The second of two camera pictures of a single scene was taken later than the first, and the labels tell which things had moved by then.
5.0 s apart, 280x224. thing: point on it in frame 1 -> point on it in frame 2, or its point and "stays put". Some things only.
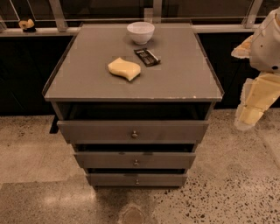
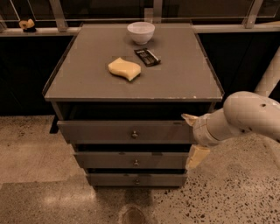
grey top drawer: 133,131 stays put
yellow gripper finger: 243,50 -> 210,128
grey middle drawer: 135,160 stays put
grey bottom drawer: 137,179 stays put
